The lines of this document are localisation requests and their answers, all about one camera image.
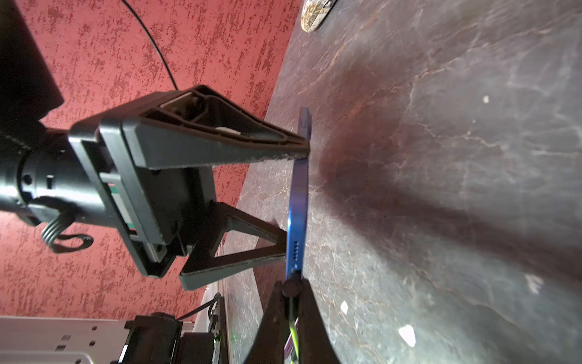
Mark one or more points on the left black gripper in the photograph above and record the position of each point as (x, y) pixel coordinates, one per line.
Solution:
(151, 169)

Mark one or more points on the blue-edged smartphone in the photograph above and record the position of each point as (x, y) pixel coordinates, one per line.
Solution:
(297, 220)

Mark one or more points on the aluminium front rail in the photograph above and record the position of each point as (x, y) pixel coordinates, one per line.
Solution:
(59, 339)

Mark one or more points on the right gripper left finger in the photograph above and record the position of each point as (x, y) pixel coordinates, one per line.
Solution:
(269, 344)

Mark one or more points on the patterned pencil pouch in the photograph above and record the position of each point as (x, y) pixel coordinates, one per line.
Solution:
(314, 13)

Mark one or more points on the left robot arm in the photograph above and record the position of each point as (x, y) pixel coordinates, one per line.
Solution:
(42, 180)

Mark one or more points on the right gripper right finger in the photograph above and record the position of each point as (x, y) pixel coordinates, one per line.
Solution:
(314, 344)

